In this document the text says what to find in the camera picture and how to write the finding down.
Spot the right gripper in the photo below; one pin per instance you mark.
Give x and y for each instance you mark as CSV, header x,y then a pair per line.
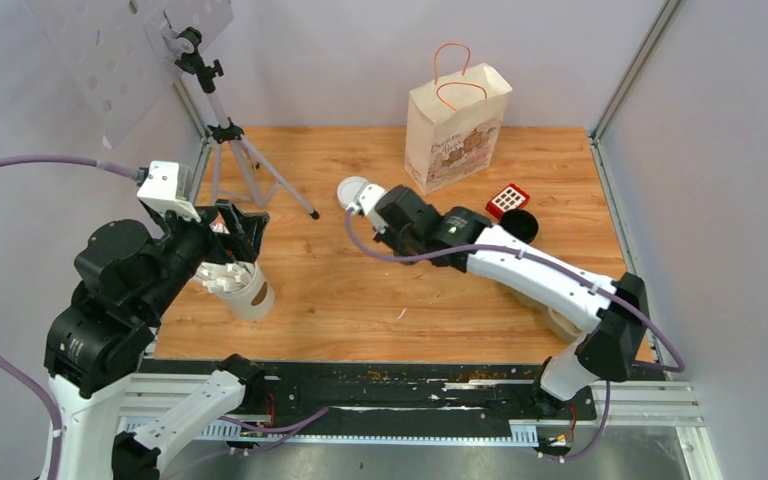
x,y
386,239

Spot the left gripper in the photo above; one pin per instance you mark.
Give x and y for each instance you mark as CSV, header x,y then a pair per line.
x,y
247,243

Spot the paper bag with orange handles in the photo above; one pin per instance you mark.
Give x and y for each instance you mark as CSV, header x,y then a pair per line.
x,y
453,123

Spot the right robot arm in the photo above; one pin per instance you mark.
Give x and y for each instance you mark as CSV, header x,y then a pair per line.
x,y
608,313

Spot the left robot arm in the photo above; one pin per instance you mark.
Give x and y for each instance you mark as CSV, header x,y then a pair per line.
x,y
128,280

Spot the white cup with paper sleeves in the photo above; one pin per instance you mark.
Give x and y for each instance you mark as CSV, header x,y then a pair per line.
x,y
242,287

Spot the grey tripod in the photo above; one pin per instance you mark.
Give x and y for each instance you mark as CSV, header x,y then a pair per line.
x,y
262,178

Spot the white lid stack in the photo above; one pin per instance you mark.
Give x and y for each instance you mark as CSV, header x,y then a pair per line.
x,y
348,189

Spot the red box with white grid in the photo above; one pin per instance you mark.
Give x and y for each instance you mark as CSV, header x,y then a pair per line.
x,y
511,197

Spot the black cup stack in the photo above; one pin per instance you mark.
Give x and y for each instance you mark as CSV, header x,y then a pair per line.
x,y
521,224

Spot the cardboard cup carrier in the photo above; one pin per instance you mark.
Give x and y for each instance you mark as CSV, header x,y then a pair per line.
x,y
561,326

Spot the white perforated panel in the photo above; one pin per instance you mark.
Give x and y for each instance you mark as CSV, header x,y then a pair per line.
x,y
121,54

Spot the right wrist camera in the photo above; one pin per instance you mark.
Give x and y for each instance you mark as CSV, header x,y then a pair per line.
x,y
367,199

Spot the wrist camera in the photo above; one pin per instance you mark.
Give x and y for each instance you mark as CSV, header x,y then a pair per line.
x,y
164,190
367,199

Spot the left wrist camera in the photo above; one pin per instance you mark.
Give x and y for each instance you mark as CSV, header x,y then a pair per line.
x,y
164,190

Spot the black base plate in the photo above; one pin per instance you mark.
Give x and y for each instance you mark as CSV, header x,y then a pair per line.
x,y
419,400

